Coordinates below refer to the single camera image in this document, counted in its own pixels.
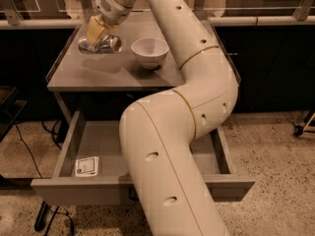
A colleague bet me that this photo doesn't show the white ceramic bowl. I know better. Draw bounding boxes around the white ceramic bowl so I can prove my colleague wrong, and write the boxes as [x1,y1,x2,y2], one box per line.
[131,37,169,69]

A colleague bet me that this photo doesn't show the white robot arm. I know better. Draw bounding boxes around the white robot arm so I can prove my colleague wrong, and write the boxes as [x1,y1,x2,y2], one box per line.
[87,0,238,236]

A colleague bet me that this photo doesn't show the dark side table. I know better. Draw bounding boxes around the dark side table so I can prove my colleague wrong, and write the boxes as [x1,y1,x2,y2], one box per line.
[0,86,27,142]

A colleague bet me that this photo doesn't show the open grey top drawer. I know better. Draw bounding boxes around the open grey top drawer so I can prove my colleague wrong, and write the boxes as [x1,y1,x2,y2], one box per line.
[31,111,255,206]

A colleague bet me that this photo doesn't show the grey metal cabinet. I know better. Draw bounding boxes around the grey metal cabinet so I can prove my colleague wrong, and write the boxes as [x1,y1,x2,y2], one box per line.
[48,12,238,121]

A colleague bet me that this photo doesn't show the silver crushed redbull can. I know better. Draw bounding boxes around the silver crushed redbull can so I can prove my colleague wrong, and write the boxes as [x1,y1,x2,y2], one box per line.
[78,35,122,54]

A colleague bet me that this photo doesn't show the black floor cable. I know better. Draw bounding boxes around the black floor cable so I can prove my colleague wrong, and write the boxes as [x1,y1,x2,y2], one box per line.
[13,120,63,179]

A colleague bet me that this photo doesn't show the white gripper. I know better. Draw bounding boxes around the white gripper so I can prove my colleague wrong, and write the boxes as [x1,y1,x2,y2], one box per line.
[86,0,134,47]

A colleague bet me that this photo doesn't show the white horizontal rail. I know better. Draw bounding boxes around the white horizontal rail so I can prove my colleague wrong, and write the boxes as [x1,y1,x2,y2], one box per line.
[0,16,315,30]

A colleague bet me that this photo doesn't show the white label sticker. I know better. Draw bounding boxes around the white label sticker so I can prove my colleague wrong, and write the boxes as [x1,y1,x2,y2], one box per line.
[75,156,98,177]

